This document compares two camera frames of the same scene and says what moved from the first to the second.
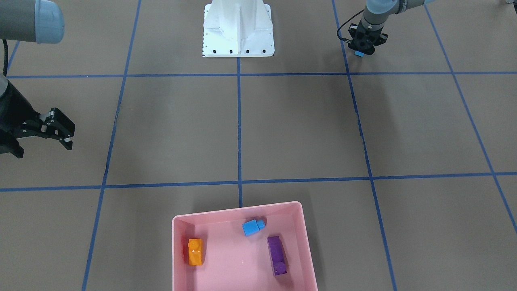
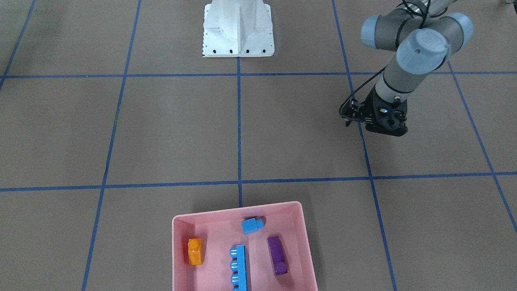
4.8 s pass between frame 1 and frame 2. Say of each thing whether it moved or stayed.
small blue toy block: stayed
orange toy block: stayed
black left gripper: moved
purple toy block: stayed
